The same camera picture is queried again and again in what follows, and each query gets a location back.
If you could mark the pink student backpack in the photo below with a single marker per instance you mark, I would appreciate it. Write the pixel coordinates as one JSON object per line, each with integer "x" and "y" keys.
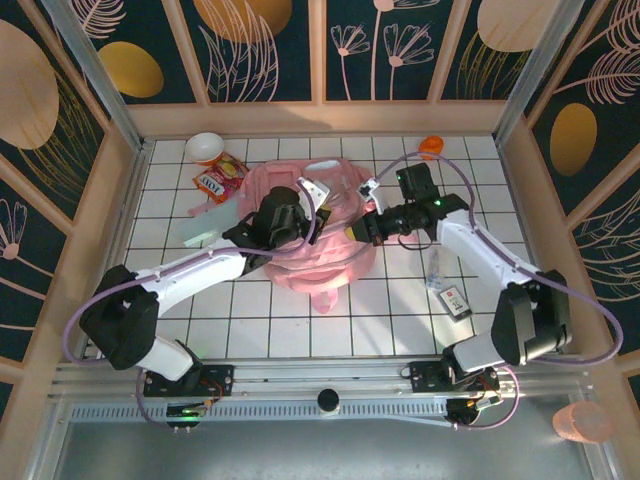
{"x": 320, "y": 270}

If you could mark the clear plastic packet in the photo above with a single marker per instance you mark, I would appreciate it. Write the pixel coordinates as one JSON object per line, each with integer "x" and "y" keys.
{"x": 436, "y": 272}

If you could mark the translucent plastic folder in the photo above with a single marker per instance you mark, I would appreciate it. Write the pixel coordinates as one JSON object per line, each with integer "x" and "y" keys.
{"x": 210, "y": 225}

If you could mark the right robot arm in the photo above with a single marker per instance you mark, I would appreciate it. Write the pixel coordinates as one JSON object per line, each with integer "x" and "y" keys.
{"x": 475, "y": 250}

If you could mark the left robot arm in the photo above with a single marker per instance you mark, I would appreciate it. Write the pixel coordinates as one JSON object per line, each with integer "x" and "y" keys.
{"x": 200, "y": 275}

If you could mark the red snack packet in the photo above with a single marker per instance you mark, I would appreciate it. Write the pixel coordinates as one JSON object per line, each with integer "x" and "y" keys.
{"x": 222, "y": 175}

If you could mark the small orange cup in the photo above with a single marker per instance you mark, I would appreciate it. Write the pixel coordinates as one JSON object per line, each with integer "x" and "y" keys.
{"x": 431, "y": 146}

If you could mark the black white card package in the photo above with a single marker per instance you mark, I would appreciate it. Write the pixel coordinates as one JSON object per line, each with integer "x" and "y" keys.
{"x": 455, "y": 302}

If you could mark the white bowl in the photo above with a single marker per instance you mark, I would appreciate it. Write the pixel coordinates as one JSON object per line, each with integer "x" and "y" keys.
{"x": 205, "y": 146}

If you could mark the black round knob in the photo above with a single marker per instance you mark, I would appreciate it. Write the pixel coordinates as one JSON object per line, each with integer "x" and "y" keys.
{"x": 328, "y": 400}

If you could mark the small electronics board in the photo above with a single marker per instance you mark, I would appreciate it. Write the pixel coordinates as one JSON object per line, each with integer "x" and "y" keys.
{"x": 462, "y": 411}
{"x": 186, "y": 411}

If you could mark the grey metal sheet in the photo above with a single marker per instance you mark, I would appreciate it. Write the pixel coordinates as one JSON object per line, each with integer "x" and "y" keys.
{"x": 300, "y": 455}

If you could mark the translucent pink cylinder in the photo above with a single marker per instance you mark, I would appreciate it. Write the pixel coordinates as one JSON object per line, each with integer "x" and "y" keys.
{"x": 582, "y": 420}

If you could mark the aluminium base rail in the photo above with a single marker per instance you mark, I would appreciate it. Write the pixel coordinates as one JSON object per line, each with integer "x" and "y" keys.
{"x": 310, "y": 372}

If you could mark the aluminium frame post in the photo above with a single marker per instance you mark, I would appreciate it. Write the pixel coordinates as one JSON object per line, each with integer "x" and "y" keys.
{"x": 100, "y": 75}
{"x": 533, "y": 75}

